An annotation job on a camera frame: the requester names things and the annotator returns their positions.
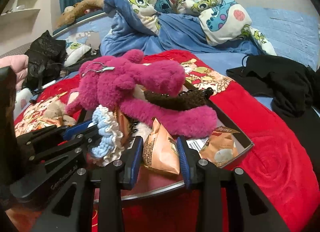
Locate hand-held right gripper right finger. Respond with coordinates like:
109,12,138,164
176,136,283,232

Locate orange triangular snack packet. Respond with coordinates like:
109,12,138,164
199,126,241,167
40,117,64,127
116,110,130,137
142,118,181,175

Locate blue cartoon printed quilt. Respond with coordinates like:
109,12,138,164
100,0,277,58

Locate black clothes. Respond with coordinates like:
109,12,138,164
226,55,318,120

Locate large cartoon print pillow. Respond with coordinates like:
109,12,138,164
15,88,34,113

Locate magenta plush toy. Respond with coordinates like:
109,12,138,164
65,49,217,139

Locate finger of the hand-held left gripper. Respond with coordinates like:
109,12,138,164
25,128,103,167
15,119,97,147

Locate red printed blanket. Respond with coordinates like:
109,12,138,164
14,50,320,232

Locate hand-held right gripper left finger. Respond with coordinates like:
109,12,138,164
30,136,143,232

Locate pink quilt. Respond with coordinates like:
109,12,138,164
0,54,29,90

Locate brown plush dog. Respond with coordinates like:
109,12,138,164
55,0,105,29

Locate grey bed headboard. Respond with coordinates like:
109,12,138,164
51,10,108,38

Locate white wall shelf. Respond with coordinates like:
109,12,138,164
0,0,50,33

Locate black lace garment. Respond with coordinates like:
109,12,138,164
62,48,102,73

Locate black plastic bag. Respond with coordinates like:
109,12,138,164
22,30,67,89

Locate grey fur scrunchie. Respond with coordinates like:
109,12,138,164
46,101,77,125

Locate black shallow box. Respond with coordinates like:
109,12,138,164
75,82,254,197

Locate brown fluffy hair claw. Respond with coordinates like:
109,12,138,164
144,88,213,112

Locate small cartoon print pillow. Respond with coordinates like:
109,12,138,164
64,35,92,67

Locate blue bed sheet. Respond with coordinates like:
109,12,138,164
52,6,320,113

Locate blue white crocheted scrunchie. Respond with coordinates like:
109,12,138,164
86,105,125,167

